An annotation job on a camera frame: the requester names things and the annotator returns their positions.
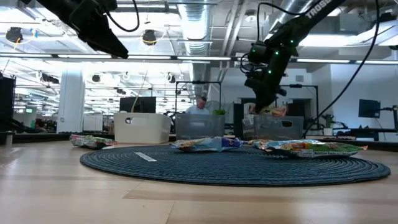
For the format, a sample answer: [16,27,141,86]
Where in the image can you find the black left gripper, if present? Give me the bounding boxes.
[37,0,129,59]

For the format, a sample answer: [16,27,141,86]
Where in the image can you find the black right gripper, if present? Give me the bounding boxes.
[244,54,292,113]

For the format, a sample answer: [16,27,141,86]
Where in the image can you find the orange red granola bar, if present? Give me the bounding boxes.
[248,105,287,118]

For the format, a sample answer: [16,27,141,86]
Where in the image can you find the light blue granola bar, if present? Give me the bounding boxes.
[248,138,293,149]

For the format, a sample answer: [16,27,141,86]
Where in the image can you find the purple blue Chewy granola bar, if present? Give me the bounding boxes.
[170,136,246,153]

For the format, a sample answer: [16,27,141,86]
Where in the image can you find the orange green granola bar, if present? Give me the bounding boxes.
[253,139,369,159]

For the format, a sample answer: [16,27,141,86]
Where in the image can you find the red green granola bar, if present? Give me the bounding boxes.
[69,134,118,150]

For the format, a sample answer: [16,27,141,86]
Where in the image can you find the grey translucent plastic bin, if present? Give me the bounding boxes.
[242,114,305,141]
[175,113,226,141]

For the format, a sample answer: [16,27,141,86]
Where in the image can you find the person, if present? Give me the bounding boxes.
[185,96,210,115]
[33,118,47,133]

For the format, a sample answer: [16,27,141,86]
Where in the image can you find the plant in white pot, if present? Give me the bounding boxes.
[322,113,335,136]

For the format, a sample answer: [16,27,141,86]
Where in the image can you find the white square pillar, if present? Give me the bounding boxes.
[56,62,86,134]

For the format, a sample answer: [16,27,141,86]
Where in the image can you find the black bar with light strips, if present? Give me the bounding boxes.
[0,52,398,65]

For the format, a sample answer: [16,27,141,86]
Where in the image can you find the black computer monitor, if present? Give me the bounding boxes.
[119,96,157,114]

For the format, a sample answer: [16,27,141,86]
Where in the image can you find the round dark blue woven placemat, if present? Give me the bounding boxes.
[79,143,391,188]

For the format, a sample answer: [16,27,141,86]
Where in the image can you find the white cabinet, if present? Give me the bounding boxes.
[83,113,104,133]

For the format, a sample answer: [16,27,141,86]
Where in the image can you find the white plastic bin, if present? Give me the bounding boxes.
[113,112,172,144]

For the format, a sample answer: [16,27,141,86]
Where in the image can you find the black desk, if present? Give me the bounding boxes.
[347,126,398,135]

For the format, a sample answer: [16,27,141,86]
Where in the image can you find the black cabinet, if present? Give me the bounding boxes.
[0,75,17,133]

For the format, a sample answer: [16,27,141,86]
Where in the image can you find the small white paper strip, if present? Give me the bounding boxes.
[134,151,157,162]

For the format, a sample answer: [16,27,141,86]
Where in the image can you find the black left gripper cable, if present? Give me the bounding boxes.
[105,0,141,33]

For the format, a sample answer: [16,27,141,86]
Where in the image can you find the black ceiling camera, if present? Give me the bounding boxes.
[142,29,157,47]
[5,27,24,44]

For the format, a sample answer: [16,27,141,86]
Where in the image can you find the black metal frame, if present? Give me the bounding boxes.
[279,83,320,131]

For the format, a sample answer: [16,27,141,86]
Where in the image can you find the short black right arm cable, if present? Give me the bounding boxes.
[256,1,301,43]

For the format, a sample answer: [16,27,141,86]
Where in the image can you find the long black right arm cable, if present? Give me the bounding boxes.
[303,0,381,138]

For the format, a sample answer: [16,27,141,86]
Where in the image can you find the dark wall monitor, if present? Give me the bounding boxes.
[358,98,382,119]

